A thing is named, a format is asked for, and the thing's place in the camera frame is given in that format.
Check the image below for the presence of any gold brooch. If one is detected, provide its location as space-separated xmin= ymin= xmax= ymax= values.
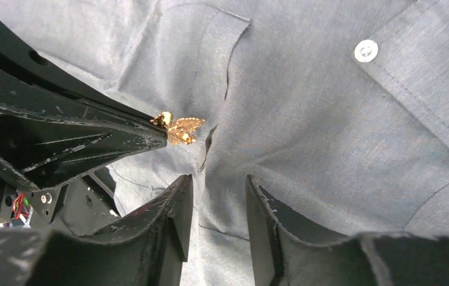
xmin=150 ymin=111 xmax=205 ymax=145

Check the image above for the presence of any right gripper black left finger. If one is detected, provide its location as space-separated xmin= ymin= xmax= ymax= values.
xmin=0 ymin=175 xmax=193 ymax=285

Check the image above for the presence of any grey button shirt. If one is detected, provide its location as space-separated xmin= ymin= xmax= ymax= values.
xmin=0 ymin=1 xmax=449 ymax=285

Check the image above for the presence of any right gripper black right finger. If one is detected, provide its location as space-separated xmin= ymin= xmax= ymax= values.
xmin=246 ymin=175 xmax=449 ymax=285

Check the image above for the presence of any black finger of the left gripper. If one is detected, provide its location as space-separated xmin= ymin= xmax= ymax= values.
xmin=0 ymin=69 xmax=167 ymax=191
xmin=0 ymin=21 xmax=153 ymax=122

